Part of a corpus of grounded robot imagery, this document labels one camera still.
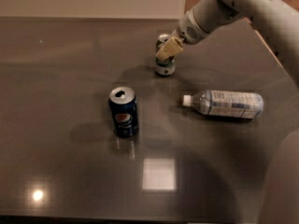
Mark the blue Pepsi can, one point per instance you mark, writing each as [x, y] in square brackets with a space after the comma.
[123, 106]

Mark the clear plastic water bottle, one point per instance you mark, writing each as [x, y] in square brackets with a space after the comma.
[233, 104]

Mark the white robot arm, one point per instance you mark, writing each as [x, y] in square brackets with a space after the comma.
[278, 25]

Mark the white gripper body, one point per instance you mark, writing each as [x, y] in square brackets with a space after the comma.
[191, 31]

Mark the white green 7up can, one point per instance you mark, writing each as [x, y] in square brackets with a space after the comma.
[167, 67]

